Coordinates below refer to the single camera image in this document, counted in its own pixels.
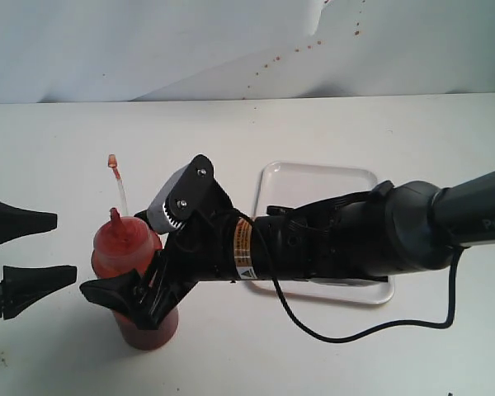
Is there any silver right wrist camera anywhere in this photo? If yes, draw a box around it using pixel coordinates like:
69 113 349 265
146 154 215 234

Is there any red sauce squeeze bottle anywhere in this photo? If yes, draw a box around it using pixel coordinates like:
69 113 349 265
91 153 178 351

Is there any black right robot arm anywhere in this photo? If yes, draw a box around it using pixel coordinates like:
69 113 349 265
80 155 495 330

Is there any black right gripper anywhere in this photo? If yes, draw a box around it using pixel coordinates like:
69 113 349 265
78 187 243 331

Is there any black right camera cable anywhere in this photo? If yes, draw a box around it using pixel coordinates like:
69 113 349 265
177 210 463 344

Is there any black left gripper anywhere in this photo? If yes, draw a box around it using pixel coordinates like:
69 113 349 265
0 201 78 320

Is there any white rectangular plastic tray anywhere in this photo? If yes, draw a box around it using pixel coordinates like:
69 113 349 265
247 161 396 307

